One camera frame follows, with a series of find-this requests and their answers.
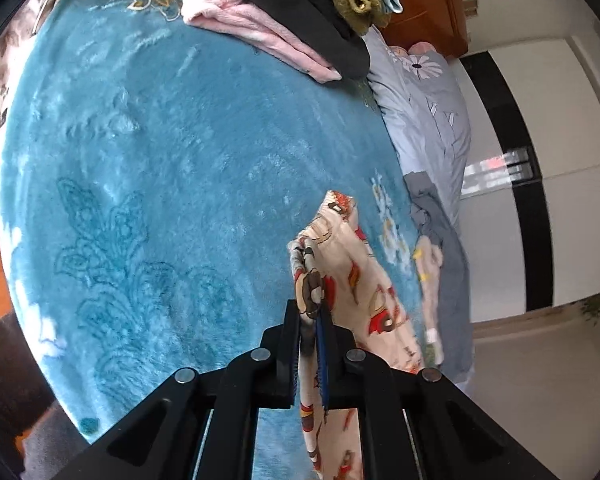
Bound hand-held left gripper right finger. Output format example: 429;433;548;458
317;305;561;480

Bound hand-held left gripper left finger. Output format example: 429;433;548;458
62;300;301;480

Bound white fire truck print garment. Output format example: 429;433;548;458
286;190;426;480

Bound grey-blue fleece garment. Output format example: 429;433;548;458
405;170;476;386

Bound teal floral plush blanket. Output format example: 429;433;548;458
0;0;431;480

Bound light blue floral duvet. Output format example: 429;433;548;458
365;27;473;226

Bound dark cloth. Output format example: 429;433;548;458
0;310;91;480

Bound pink folded garment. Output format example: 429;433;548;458
180;0;342;83

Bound black folded garment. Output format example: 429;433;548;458
187;0;371;79

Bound white wardrobe with black stripe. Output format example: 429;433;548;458
452;35;600;321

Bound wooden headboard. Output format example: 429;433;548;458
380;0;470;58

